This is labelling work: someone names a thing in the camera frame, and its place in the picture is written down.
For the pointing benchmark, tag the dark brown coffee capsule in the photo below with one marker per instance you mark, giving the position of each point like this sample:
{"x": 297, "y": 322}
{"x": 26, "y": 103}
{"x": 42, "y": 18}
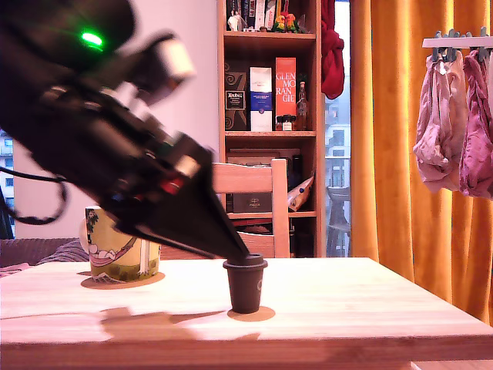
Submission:
{"x": 246, "y": 289}

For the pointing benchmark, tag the black gift box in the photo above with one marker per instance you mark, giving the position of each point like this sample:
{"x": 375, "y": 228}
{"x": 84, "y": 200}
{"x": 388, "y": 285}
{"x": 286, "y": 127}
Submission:
{"x": 252, "y": 202}

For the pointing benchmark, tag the illustrated hammock ceramic mug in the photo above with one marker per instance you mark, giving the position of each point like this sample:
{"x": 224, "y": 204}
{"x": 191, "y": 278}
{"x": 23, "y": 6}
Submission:
{"x": 115, "y": 262}

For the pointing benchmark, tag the wooden chair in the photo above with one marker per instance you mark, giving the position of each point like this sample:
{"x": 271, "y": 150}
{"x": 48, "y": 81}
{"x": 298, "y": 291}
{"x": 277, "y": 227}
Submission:
{"x": 250, "y": 179}

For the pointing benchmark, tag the striped purple cushion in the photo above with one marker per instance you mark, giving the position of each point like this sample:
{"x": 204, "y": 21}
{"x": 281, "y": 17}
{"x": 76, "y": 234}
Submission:
{"x": 69, "y": 256}

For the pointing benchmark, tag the patterned paper bag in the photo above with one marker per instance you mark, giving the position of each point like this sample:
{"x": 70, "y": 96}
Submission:
{"x": 298, "y": 194}

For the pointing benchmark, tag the black spiral pattern box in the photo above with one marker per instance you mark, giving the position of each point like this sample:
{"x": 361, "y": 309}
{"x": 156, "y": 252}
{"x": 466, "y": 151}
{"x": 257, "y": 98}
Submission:
{"x": 235, "y": 115}

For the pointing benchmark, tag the wooden bookshelf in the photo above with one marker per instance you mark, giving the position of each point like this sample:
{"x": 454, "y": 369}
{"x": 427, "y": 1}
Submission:
{"x": 269, "y": 134}

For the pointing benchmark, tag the small amber jar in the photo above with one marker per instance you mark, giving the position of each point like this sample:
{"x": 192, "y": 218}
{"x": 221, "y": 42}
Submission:
{"x": 279, "y": 125}

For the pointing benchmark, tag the small labelled jar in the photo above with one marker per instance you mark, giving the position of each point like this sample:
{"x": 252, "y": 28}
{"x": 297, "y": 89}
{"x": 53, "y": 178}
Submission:
{"x": 289, "y": 124}

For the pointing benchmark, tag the white and blue box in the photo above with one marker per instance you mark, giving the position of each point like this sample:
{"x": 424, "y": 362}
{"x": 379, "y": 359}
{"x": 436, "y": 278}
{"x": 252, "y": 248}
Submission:
{"x": 261, "y": 100}

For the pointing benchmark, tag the grey balcony stool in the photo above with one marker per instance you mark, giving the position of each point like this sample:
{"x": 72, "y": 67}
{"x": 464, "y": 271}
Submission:
{"x": 339, "y": 216}

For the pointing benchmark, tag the glass bottle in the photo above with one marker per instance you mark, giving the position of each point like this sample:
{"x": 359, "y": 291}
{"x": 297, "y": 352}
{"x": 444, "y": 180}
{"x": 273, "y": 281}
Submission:
{"x": 302, "y": 112}

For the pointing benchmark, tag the pink cloth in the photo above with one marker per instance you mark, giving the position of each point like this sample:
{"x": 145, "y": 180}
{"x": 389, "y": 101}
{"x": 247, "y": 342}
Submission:
{"x": 11, "y": 270}

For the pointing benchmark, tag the red Glenmorangie box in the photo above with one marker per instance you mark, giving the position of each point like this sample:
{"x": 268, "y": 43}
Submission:
{"x": 286, "y": 77}

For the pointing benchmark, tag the white figurine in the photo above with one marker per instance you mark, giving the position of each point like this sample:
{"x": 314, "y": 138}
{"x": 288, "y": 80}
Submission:
{"x": 233, "y": 21}

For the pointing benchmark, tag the knotted red curtain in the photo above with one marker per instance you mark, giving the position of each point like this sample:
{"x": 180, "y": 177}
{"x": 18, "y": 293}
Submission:
{"x": 332, "y": 58}

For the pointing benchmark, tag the white spine book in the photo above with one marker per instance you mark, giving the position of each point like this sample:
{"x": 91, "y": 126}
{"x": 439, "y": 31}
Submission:
{"x": 260, "y": 13}

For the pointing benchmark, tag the colourful parrot figurine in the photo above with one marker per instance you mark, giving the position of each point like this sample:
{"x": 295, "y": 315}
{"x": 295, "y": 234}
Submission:
{"x": 285, "y": 21}

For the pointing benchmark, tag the orange curtain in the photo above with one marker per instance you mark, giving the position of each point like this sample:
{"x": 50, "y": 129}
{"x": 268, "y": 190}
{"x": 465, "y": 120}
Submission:
{"x": 389, "y": 115}

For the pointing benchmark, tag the pale pink hanging garment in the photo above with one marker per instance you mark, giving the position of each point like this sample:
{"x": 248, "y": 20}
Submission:
{"x": 439, "y": 127}

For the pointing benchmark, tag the magenta hanging garment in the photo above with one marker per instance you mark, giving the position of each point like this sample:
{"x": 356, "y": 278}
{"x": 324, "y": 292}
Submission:
{"x": 477, "y": 154}

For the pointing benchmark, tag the white drying rack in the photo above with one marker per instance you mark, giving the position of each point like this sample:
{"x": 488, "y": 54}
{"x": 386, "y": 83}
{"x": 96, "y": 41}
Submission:
{"x": 454, "y": 41}

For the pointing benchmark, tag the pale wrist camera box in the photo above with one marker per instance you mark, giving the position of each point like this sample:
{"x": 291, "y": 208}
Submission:
{"x": 175, "y": 59}

